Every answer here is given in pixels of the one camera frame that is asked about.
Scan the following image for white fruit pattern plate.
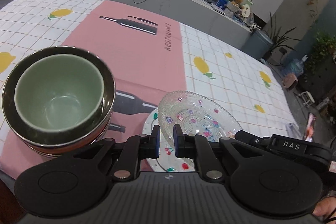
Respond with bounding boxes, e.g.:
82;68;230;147
142;108;237;172

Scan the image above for clear glass floral bowl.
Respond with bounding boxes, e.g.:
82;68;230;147
158;90;243;146

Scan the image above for large stainless steel bowl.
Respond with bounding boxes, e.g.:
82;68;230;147
2;46;116;157

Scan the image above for orange steel-lined bowl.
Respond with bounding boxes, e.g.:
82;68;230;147
26;118;110;157

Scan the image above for green ceramic cup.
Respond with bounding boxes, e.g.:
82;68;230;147
14;54;104;133

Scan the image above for person's right hand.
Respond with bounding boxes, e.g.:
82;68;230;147
313;197;336;223

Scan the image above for blue water jug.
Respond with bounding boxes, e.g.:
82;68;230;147
281;55;308;77

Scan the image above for green round trash bin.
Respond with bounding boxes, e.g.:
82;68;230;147
241;30;273;60

